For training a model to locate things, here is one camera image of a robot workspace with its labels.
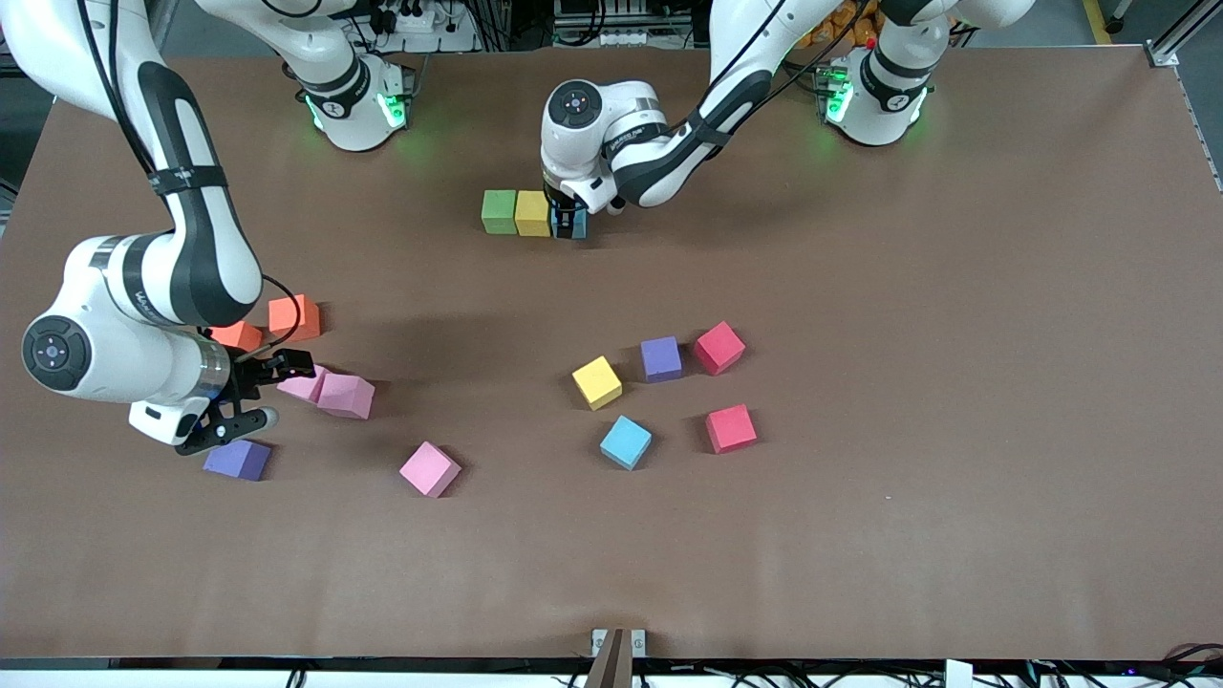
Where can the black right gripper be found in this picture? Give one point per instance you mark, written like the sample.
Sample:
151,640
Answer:
250,374

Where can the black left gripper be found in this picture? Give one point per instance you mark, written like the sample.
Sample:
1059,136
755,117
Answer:
564,209

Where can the light blue foam cube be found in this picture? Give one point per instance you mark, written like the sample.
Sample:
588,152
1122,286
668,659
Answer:
626,441
583,227

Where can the yellow foam cube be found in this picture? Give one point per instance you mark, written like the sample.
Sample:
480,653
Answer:
597,382
532,212

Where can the pink foam cube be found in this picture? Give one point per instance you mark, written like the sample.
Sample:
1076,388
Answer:
344,394
428,468
304,387

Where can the green foam cube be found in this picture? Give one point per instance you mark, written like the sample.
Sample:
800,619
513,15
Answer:
499,212

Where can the purple foam cube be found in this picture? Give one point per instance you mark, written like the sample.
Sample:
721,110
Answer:
234,461
661,358

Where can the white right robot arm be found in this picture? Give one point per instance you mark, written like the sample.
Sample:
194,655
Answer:
115,344

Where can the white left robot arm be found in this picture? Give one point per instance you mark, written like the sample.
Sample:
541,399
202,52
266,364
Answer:
611,119

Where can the orange foam cube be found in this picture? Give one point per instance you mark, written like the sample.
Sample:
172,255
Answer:
239,334
293,317

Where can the red foam cube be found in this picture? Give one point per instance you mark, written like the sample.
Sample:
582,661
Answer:
731,428
718,348

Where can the grey control box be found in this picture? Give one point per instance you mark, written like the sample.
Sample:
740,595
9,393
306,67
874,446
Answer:
611,19

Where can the white power strip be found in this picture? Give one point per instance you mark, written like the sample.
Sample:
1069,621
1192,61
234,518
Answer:
416,19

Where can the bag of orange items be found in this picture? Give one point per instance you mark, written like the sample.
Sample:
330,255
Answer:
846,24

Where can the brown paper table cover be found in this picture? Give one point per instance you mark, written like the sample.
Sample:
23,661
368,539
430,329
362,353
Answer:
860,535

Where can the small white box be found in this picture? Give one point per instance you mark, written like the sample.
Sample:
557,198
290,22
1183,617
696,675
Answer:
958,674

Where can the grey metal camera bracket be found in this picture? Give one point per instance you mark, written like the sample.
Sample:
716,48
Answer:
611,664

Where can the aluminium frame profile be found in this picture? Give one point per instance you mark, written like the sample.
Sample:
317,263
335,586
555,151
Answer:
1170,38

